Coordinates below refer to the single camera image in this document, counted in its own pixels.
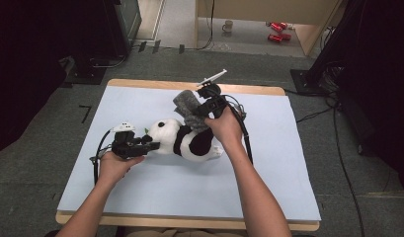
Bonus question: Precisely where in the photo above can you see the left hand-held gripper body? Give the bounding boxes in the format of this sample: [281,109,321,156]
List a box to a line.
[110,121,148,161]

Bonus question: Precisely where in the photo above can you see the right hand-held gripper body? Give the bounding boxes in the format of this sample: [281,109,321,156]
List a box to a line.
[196,68,229,120]

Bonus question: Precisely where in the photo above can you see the grey knitted sock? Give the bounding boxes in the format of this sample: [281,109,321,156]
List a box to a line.
[172,89,210,133]

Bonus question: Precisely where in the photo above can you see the panda plush toy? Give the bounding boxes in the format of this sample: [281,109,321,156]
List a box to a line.
[143,118,225,162]

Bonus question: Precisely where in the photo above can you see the person's left hand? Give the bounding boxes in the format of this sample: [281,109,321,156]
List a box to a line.
[98,151,146,187]

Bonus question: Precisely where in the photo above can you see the person's right hand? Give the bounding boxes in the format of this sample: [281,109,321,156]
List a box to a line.
[203,106,245,151]

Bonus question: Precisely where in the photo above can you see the wooden table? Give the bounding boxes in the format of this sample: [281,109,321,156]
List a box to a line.
[55,78,321,231]

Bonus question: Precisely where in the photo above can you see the light blue table sheet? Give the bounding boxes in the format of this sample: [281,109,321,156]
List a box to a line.
[56,85,322,222]

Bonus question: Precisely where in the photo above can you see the beige mug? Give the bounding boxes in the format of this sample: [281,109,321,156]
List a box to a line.
[221,19,234,34]

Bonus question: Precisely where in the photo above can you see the black stand with base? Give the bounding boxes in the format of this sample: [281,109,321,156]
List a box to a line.
[62,0,143,86]

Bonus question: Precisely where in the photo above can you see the person's beige trousers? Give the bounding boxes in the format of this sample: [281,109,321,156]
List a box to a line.
[123,227,253,237]

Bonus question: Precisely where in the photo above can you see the light wooden cabinet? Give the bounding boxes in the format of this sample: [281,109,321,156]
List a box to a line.
[194,0,342,57]

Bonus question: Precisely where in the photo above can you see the black metal stand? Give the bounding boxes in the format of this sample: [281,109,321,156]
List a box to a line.
[289,0,368,97]

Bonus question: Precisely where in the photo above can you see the dark curtain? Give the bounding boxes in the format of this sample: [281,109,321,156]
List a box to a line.
[334,0,404,198]

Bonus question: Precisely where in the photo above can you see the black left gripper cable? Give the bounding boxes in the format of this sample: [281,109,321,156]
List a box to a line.
[89,129,114,186]

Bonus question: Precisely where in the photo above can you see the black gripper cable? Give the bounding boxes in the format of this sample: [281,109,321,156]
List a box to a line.
[89,129,114,186]
[220,94,254,166]

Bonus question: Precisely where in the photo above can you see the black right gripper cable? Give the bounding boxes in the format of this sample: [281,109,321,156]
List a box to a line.
[220,94,254,166]

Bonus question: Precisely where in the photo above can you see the black hanging cable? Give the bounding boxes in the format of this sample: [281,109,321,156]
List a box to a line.
[189,0,215,51]

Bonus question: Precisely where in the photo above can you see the black floor cables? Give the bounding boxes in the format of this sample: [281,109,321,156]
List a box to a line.
[283,58,366,237]

